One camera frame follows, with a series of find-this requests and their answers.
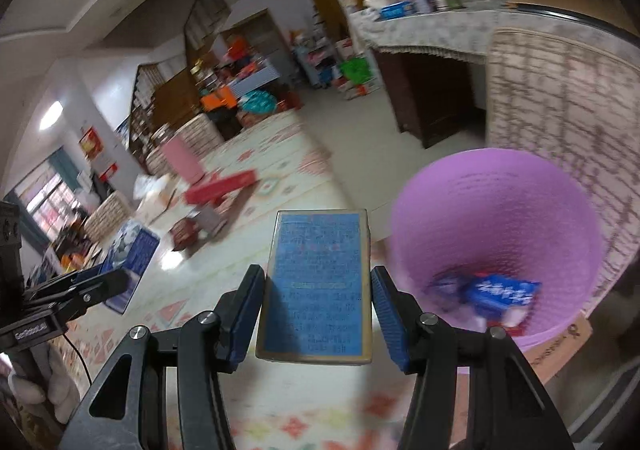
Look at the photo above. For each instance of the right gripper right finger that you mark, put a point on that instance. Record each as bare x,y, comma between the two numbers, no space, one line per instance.
509,408

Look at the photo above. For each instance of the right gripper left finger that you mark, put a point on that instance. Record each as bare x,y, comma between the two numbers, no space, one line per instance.
126,405

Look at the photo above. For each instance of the blue white glove box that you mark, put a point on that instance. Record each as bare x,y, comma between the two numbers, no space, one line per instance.
501,300

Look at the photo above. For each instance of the blue medicine box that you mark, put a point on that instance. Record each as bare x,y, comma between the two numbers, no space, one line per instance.
132,249

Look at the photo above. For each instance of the dark red snack bag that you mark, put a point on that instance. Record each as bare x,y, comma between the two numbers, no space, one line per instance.
187,236

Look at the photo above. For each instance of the purple trash basket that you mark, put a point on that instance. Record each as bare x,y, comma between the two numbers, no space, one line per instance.
499,211

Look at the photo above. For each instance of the white gloved hand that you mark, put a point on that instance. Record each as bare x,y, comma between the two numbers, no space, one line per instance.
40,381

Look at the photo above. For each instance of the cardboard box under basket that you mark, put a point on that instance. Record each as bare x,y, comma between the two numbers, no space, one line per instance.
547,360

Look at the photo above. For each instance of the patterned chair at left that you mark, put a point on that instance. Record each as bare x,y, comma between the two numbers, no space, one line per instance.
108,217

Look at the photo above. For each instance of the white tissue box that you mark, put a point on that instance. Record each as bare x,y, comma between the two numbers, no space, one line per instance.
154,195

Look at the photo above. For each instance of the pink thermos bottle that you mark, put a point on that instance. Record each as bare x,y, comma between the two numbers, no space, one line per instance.
182,159

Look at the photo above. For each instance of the wooden staircase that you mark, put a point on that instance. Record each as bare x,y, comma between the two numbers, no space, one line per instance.
164,90

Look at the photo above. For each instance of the patterned chair near stairs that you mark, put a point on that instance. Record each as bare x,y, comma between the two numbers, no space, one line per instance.
200,135

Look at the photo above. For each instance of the sideboard with floral cloth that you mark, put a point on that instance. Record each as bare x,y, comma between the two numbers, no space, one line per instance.
466,34

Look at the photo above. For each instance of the green bag on floor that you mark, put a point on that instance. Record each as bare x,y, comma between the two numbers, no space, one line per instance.
356,70

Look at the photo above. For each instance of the wall calendar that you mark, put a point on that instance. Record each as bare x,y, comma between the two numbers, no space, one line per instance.
102,162

